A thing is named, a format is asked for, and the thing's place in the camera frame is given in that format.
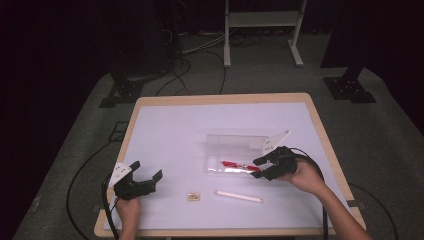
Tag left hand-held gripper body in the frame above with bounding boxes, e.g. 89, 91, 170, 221
108, 161, 158, 202

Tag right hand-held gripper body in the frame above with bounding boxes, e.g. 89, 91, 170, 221
261, 129, 298, 182

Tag red pen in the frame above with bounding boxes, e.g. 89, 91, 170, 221
221, 160, 261, 173

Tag white pencil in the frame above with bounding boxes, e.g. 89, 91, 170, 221
214, 189, 264, 204

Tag clear plastic pencil case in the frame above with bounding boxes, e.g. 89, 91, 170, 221
204, 133, 278, 178

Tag person's left hand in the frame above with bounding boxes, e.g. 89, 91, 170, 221
114, 196, 142, 230

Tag person's right hand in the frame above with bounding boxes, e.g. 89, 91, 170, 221
279, 159, 328, 198

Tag white table with wooden edge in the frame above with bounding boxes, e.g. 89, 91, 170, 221
93, 92, 367, 238

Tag black stand base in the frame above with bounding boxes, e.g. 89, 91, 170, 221
323, 66, 378, 104
99, 72, 146, 109

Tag dark tape strip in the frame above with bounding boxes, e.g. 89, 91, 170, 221
346, 199, 367, 210

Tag white metal stand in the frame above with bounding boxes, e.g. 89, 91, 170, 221
223, 0, 308, 68

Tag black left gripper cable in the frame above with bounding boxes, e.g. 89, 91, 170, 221
100, 173, 120, 240

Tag black square floor frame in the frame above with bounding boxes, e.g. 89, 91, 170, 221
107, 120, 130, 143

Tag black cable on floor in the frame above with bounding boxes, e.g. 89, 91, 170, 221
154, 49, 228, 97

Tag white cables on floor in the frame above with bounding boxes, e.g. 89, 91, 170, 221
179, 30, 228, 55

